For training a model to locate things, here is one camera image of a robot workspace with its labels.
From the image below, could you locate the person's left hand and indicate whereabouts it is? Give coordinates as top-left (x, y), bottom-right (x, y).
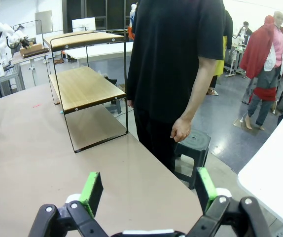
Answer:
top-left (170, 117), bottom-right (192, 143)

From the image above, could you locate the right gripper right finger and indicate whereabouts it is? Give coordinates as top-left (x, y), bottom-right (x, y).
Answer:
top-left (185, 167), bottom-right (273, 237)

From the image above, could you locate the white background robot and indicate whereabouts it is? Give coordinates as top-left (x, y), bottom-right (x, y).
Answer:
top-left (0, 21), bottom-right (33, 77)

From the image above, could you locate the grey metal cart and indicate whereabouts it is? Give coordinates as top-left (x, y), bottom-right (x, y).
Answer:
top-left (0, 64), bottom-right (26, 98)

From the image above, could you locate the distant person in black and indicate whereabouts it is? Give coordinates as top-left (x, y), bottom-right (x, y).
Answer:
top-left (240, 21), bottom-right (253, 38)

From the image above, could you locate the grey top table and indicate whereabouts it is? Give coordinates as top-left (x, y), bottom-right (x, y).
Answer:
top-left (10, 50), bottom-right (52, 87)

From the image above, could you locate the black plastic stool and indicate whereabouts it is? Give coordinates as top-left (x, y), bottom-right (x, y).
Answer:
top-left (173, 130), bottom-right (212, 191)

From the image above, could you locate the person in black shirt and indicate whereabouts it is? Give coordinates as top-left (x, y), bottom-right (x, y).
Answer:
top-left (126, 0), bottom-right (234, 179)

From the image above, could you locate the person's left forearm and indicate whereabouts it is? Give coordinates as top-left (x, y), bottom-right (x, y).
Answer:
top-left (179, 55), bottom-right (219, 124)

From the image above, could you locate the white monitor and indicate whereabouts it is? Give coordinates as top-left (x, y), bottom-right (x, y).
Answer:
top-left (71, 17), bottom-right (96, 33)

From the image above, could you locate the mannequin with red cape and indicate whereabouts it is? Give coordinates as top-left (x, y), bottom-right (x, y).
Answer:
top-left (232, 11), bottom-right (283, 136)

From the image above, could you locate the grey wall panel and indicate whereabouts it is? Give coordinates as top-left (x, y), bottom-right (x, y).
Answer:
top-left (35, 10), bottom-right (53, 34)

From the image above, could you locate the two-tier wood metal shelf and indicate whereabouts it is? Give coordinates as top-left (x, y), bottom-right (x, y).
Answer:
top-left (40, 19), bottom-right (130, 154)

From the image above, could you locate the black storage rack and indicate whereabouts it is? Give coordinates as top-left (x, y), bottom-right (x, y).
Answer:
top-left (66, 0), bottom-right (132, 32)

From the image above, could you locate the white table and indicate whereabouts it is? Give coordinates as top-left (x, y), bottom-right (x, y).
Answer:
top-left (237, 101), bottom-right (283, 235)
top-left (64, 41), bottom-right (135, 69)

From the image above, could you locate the wooden box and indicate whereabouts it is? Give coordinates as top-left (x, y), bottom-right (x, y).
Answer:
top-left (19, 43), bottom-right (50, 59)

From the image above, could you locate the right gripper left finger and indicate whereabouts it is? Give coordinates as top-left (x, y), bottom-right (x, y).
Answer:
top-left (28, 171), bottom-right (110, 237)

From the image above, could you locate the person in yellow apron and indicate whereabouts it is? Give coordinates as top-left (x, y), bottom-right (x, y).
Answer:
top-left (206, 9), bottom-right (234, 96)

